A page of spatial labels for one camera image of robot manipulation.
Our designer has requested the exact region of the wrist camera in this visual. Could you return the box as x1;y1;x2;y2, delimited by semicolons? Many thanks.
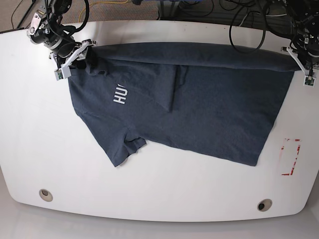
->
54;67;71;81
304;76;316;87

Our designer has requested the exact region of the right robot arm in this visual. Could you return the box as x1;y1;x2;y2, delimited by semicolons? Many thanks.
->
27;0;97;79

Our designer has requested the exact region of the yellow floor cable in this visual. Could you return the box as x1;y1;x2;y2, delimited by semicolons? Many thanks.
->
78;1;129;22

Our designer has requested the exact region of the table cable grommet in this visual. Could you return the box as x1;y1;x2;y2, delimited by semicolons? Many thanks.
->
257;199;272;212
39;189;53;202

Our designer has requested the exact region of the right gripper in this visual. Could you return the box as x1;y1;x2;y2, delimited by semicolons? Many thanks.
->
48;39;96;70

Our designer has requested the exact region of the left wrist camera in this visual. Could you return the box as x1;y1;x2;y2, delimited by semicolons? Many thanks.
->
304;76;316;87

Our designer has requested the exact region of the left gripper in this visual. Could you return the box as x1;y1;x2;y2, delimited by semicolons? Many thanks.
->
281;47;319;79

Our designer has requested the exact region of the red tape rectangle marking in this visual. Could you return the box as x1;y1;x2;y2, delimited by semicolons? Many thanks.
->
279;138;301;176

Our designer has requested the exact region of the dark blue t-shirt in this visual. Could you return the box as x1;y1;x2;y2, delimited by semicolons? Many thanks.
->
68;42;299;166

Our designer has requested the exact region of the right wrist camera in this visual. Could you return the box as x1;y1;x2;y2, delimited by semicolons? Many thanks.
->
54;67;71;81

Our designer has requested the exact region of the right table cable grommet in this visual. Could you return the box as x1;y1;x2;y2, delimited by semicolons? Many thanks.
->
257;199;272;212

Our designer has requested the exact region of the black tripod stand leg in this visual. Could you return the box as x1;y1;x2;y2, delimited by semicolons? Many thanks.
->
17;0;37;29

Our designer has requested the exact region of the left table cable grommet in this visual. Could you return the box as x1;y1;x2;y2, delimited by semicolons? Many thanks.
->
39;189;53;202

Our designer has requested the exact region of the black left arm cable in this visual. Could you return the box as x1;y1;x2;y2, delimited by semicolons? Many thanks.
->
229;0;300;54

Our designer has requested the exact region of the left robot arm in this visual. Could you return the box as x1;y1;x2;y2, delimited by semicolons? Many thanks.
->
281;0;319;80

